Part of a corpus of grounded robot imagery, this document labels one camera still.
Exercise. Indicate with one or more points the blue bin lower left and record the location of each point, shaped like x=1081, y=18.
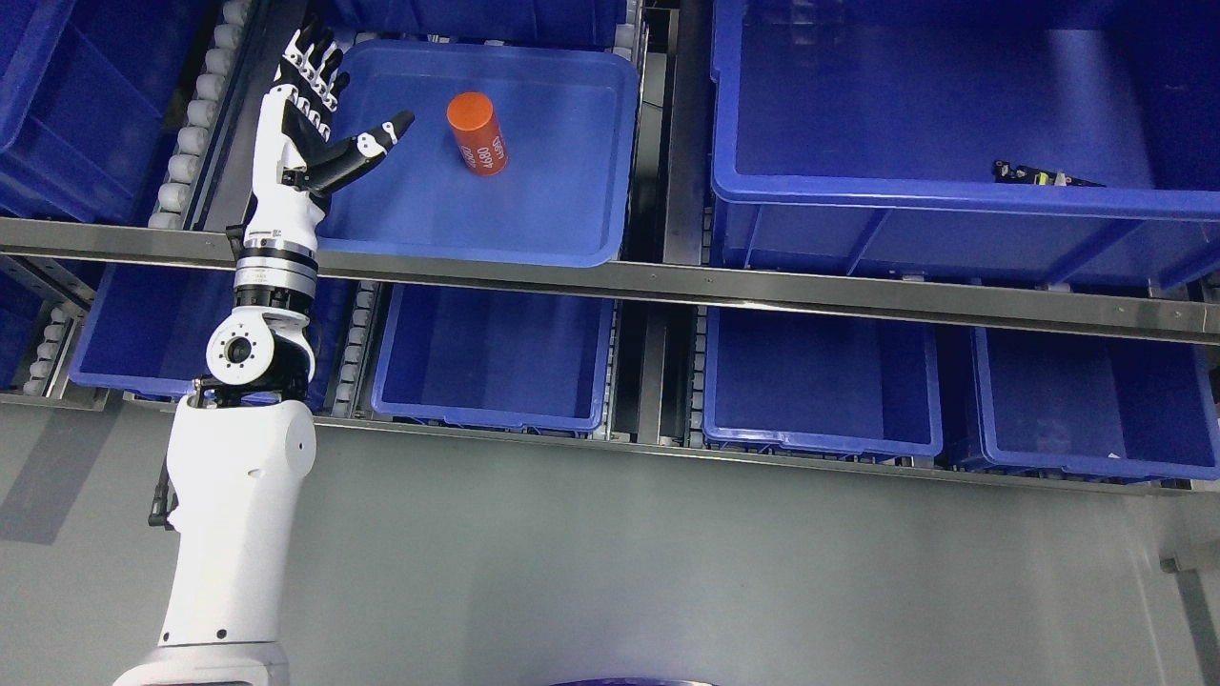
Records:
x=147, y=330

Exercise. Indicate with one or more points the blue bin lower right-centre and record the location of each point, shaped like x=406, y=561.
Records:
x=821, y=384

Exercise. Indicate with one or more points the steel shelf rack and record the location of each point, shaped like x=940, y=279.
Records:
x=670, y=285

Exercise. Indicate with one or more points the blue bin lower middle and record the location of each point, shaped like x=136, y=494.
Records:
x=501, y=359

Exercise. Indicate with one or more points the large blue bin upper right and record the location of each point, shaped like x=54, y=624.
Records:
x=858, y=138

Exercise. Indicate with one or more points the blue bin upper left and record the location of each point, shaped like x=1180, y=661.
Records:
x=85, y=86

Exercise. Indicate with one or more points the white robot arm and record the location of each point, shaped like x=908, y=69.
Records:
x=239, y=447

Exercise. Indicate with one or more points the small black electronic component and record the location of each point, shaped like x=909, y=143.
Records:
x=1006, y=173

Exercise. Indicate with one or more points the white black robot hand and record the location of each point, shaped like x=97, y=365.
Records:
x=298, y=163

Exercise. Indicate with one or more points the shallow blue tray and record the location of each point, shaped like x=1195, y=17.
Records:
x=569, y=121

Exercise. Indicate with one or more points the orange cylindrical capacitor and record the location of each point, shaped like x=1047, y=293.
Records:
x=476, y=130

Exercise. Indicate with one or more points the blue bin lower far right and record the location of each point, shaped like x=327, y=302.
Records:
x=1134, y=410

